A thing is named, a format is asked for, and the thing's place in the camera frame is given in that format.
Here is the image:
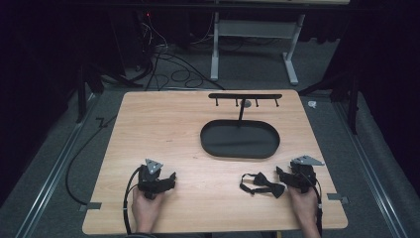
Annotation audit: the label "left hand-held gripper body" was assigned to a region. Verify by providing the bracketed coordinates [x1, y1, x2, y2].
[137, 158, 164, 201]

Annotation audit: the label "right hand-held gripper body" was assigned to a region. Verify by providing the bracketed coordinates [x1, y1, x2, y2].
[289, 155, 326, 194]

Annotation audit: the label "black bow tie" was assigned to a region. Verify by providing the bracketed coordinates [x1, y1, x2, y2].
[239, 172, 286, 199]

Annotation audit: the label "person's right hand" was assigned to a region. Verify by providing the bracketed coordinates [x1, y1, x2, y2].
[288, 186, 320, 230]

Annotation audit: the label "person's left hand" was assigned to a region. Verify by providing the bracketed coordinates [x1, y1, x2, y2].
[131, 188, 166, 233]

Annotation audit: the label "grey tape strip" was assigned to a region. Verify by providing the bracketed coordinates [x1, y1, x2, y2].
[78, 201, 103, 213]
[326, 192, 350, 205]

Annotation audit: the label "black hook stand with tray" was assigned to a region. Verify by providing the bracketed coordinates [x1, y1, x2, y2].
[199, 92, 283, 160]

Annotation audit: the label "black metal stand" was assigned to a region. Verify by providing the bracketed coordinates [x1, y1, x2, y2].
[75, 62, 147, 124]
[297, 72, 361, 136]

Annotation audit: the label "white-framed desk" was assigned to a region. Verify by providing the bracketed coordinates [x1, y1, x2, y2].
[209, 0, 351, 86]

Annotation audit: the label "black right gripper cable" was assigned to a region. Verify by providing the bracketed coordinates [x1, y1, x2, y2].
[305, 178, 324, 238]

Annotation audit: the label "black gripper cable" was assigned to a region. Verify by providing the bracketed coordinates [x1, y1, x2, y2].
[305, 178, 324, 238]
[122, 166, 144, 236]

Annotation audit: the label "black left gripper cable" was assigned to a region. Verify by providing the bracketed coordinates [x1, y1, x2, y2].
[122, 166, 144, 236]

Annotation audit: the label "metal floor rail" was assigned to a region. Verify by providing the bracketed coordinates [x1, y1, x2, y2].
[14, 93, 100, 238]
[332, 100, 410, 238]

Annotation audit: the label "black floor cable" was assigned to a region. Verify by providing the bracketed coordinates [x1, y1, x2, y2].
[64, 113, 119, 206]

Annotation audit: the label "black looped cables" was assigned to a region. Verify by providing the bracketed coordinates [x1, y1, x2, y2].
[133, 49, 226, 92]

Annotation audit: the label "white cable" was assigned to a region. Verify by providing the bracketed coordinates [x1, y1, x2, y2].
[144, 14, 170, 56]

